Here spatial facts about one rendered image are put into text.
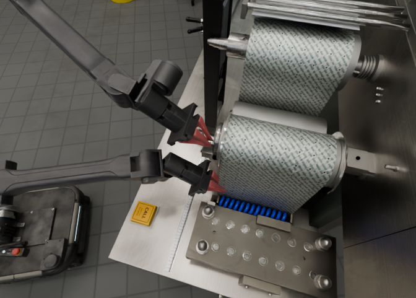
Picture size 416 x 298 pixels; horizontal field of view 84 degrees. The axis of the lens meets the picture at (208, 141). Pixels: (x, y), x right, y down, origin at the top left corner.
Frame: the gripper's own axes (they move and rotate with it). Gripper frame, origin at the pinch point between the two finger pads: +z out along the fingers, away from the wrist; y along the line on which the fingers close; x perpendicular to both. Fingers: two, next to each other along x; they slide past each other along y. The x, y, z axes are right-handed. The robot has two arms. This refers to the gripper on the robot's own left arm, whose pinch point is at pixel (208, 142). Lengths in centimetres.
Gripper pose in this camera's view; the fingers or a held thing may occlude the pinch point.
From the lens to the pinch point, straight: 59.5
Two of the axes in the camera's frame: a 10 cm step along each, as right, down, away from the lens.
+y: -2.4, 8.4, -4.9
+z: 7.2, 5.0, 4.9
